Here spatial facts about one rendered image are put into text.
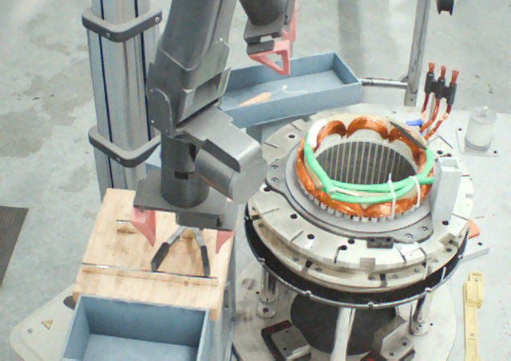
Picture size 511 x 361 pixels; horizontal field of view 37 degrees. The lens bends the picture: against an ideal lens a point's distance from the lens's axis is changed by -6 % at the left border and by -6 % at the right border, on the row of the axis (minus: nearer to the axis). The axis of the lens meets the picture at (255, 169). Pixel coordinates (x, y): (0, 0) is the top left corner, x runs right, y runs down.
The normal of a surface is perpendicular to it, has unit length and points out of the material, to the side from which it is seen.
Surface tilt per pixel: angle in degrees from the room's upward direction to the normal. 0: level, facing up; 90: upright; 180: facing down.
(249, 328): 0
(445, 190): 90
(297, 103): 90
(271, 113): 90
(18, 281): 0
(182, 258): 0
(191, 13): 91
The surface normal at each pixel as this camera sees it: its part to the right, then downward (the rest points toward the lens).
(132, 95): 0.76, 0.43
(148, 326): -0.11, 0.65
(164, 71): -0.69, 0.46
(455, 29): 0.01, -0.76
